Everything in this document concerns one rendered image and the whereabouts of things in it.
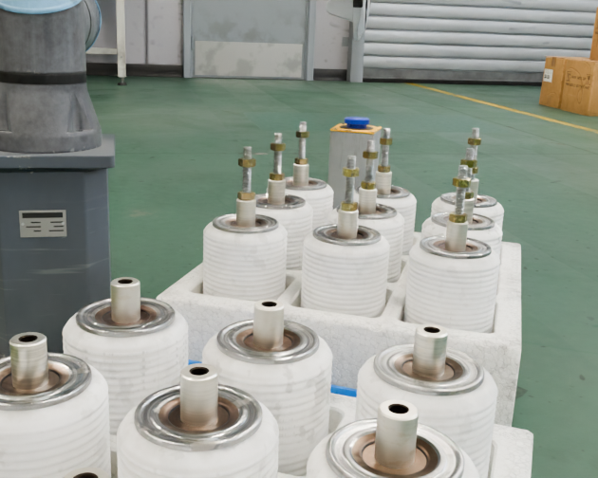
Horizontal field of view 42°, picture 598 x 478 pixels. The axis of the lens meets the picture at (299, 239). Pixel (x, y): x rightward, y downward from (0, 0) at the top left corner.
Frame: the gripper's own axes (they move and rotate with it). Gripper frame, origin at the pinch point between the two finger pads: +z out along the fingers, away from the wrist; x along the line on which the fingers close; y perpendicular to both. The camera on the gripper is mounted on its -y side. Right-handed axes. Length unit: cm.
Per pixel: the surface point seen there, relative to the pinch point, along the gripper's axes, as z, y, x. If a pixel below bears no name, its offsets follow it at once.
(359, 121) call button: 13.6, -0.9, 1.9
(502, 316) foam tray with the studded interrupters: 28, -25, 40
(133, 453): 22, -5, 87
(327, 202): 22.9, -0.3, 18.8
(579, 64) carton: 18, -59, -358
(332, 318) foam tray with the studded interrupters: 28, -8, 48
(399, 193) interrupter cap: 20.7, -10.2, 18.4
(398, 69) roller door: 36, 65, -500
